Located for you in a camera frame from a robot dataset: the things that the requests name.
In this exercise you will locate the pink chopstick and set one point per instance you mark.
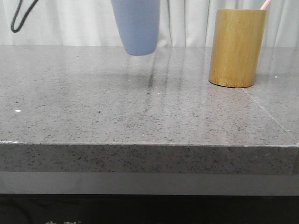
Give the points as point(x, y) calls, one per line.
point(265, 4)

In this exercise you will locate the white curtain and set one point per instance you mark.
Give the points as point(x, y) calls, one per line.
point(183, 23)

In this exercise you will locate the bamboo cylinder holder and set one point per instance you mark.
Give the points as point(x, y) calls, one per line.
point(237, 42)

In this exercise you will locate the blue plastic cup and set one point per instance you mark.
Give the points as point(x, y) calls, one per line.
point(138, 25)

